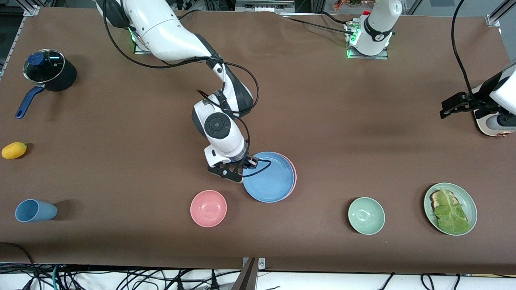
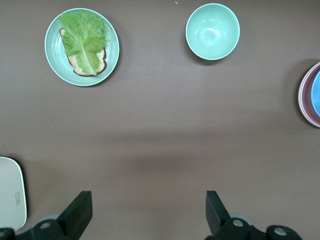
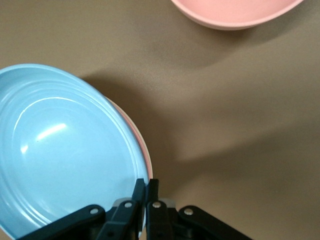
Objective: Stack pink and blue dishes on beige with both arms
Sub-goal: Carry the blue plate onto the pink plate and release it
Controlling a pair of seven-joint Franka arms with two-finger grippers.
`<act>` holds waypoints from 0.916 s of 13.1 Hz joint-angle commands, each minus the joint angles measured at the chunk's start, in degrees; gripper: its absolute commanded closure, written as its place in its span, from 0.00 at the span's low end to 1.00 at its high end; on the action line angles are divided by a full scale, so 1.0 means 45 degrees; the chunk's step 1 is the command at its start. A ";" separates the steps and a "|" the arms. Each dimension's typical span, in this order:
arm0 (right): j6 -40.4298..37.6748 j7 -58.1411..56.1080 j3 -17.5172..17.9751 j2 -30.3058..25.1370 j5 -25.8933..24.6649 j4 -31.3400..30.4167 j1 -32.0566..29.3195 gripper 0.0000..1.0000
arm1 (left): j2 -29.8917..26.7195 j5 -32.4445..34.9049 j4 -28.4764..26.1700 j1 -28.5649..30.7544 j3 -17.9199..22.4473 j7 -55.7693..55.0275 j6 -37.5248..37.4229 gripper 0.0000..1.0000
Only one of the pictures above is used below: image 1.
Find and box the blue plate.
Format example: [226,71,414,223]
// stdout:
[242,152,295,203]

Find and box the pink plate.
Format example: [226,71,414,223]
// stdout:
[278,153,298,195]

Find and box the beige toaster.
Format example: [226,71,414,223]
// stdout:
[472,87,516,138]

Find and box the pink bowl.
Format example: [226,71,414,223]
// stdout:
[190,190,227,228]

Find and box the brown table cover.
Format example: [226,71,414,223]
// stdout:
[0,7,516,275]

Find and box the toast slice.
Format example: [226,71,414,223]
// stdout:
[430,191,456,211]

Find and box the green plate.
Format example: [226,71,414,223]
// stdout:
[424,182,478,236]

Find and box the green lettuce leaf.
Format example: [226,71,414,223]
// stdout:
[433,188,471,235]

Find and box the green bowl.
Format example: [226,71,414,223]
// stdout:
[348,197,385,235]

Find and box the orange green background object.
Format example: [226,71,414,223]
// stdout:
[333,0,377,12]

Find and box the blue cup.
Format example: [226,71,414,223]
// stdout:
[15,199,58,222]

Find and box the glass pot lid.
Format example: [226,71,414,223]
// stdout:
[23,49,65,83]

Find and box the yellow lemon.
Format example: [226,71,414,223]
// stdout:
[1,142,27,160]

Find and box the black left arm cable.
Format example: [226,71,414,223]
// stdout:
[451,0,478,103]

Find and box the aluminium corner rail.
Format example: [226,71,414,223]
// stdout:
[486,0,516,28]

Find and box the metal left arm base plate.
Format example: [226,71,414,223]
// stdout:
[346,22,389,60]

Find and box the grey metal bracket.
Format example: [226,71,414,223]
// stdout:
[242,258,266,271]

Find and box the dark camera post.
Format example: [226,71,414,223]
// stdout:
[232,258,258,290]

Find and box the black base cable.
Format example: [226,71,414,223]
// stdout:
[318,11,349,27]
[177,9,202,23]
[282,16,352,35]

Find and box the aluminium frame bar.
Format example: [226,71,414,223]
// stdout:
[236,0,295,12]

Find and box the dark pot with blue handle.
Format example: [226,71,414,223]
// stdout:
[15,49,78,119]

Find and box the aluminium side rail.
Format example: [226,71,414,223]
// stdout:
[0,5,41,79]

